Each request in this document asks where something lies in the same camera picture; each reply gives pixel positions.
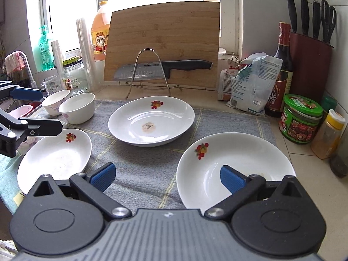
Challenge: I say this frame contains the small green capped bottle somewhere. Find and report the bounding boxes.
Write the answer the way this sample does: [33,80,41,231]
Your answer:
[320,95,338,120]

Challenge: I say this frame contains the dark soy sauce bottle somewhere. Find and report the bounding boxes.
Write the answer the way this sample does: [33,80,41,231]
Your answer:
[265,22,294,117]

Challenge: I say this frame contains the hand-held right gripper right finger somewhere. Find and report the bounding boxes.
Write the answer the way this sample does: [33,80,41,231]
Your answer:
[204,165,310,219]

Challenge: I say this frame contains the santoku knife black handle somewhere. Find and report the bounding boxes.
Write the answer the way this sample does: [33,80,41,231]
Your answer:
[114,59,213,81]

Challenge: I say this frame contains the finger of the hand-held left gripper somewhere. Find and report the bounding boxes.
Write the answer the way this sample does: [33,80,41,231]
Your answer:
[0,109,64,158]
[0,81,44,102]

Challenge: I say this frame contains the short plastic wrap roll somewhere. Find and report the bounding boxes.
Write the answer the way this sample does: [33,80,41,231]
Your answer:
[51,40,66,74]

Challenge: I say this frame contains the glass jar green lid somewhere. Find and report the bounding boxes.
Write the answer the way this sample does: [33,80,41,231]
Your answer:
[62,56,90,95]

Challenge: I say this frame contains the orange cooking wine jug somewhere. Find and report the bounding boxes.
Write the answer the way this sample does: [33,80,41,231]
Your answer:
[91,0,112,60]

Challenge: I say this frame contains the dark red knife block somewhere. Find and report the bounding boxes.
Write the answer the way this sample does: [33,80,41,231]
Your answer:
[289,31,333,105]

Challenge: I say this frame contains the bamboo cutting board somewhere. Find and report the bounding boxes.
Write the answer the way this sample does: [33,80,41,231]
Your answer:
[103,1,221,89]

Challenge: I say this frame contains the white bowl pink flowers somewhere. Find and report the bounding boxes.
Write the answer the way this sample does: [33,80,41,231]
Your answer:
[58,92,95,125]

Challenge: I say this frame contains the window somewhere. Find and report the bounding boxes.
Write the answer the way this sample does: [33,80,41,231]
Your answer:
[26,0,242,60]

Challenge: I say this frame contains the steel faucet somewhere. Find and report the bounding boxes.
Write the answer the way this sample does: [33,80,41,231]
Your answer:
[19,52,38,89]

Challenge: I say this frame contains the green dish soap bottle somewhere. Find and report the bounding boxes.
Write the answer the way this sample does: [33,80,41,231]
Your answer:
[38,25,56,71]

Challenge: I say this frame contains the clear glass mug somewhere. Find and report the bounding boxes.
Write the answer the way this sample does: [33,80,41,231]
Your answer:
[41,75,64,95]

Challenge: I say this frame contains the green round tin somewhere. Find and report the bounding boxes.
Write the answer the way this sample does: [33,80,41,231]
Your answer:
[278,94,323,144]

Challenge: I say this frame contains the white and blue plastic bag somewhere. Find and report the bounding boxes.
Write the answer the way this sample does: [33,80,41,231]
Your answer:
[227,55,283,116]

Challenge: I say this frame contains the clear glass seasoning bottle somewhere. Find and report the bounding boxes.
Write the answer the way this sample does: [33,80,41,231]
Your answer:
[329,133,348,178]

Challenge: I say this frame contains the green bag clip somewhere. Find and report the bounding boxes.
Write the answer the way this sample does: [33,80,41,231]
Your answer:
[236,65,253,79]

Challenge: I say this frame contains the large white plate fruit print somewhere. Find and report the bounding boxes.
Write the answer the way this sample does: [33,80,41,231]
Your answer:
[108,96,195,147]

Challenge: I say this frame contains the grey checked mat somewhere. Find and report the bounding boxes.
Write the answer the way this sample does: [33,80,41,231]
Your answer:
[30,99,276,210]

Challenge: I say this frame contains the pink cloth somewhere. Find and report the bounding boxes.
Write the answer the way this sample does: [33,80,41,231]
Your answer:
[5,50,25,74]

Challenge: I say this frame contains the black kitchen scissors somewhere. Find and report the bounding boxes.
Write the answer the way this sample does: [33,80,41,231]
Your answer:
[321,0,337,44]

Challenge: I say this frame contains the black handled block knife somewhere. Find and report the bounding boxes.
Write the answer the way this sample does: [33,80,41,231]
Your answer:
[287,0,297,33]
[312,0,321,39]
[300,0,310,36]

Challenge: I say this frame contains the steel wire rack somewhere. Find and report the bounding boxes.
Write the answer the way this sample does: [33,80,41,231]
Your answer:
[125,48,183,100]

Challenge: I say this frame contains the teal cloth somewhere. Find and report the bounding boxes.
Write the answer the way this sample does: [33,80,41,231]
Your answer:
[0,152,30,215]

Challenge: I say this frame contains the red and white packet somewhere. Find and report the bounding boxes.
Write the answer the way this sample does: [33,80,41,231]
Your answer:
[217,65,245,101]

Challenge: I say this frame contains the long plastic wrap roll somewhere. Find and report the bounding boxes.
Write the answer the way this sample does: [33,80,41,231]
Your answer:
[76,18,100,93]

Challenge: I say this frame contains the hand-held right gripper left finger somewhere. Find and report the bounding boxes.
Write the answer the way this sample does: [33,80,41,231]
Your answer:
[33,162,132,221]

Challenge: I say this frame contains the yellow capped spice jar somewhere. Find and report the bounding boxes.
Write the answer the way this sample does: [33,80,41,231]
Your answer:
[311,109,346,160]

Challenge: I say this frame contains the white bowl purple flowers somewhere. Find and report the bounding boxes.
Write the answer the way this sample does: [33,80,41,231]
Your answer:
[41,90,71,116]

